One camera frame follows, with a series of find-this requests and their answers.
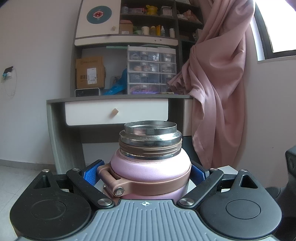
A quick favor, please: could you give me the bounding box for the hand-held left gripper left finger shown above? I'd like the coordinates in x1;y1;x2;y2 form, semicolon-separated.
33;159;116;207

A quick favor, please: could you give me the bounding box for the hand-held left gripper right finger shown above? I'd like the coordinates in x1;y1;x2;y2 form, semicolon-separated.
177;160;265;207

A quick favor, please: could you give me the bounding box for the pink water bottle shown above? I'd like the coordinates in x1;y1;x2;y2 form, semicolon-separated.
97;120;192;201

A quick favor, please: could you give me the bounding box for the grey wooden desk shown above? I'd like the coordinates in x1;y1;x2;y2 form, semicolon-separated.
46;94;195;174

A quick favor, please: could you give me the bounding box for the white desk drawer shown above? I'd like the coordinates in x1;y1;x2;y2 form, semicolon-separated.
65;100;169;126

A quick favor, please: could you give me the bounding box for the pink curtain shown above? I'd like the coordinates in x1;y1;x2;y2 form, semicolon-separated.
167;0;256;168

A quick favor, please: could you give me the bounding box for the blue ribbon bundle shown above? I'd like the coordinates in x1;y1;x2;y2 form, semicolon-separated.
102;68;128;95

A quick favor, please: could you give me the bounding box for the brown cardboard box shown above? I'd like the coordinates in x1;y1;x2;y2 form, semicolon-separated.
75;56;106;90

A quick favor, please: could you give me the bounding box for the clear plastic drawer organizer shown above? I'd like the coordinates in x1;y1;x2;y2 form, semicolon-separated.
127;45;178;95

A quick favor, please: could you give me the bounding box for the grey shelf unit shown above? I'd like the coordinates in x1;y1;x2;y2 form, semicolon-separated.
70;0;205;97

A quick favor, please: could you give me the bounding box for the dark framed window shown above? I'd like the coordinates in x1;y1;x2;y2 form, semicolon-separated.
251;0;296;62

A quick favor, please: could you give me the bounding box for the small brown pink box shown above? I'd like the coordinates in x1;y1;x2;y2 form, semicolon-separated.
119;20;133;35

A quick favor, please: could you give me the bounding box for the white floral cabinet door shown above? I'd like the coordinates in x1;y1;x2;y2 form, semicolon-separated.
74;0;122;39

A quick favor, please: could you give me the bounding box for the orange snack packet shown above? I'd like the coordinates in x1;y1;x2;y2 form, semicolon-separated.
177;9;199;24

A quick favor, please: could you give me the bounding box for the thin white cable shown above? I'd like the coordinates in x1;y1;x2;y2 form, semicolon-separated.
4;70;18;96

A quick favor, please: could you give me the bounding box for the wall socket with charger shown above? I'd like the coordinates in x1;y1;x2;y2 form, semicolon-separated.
1;66;14;80

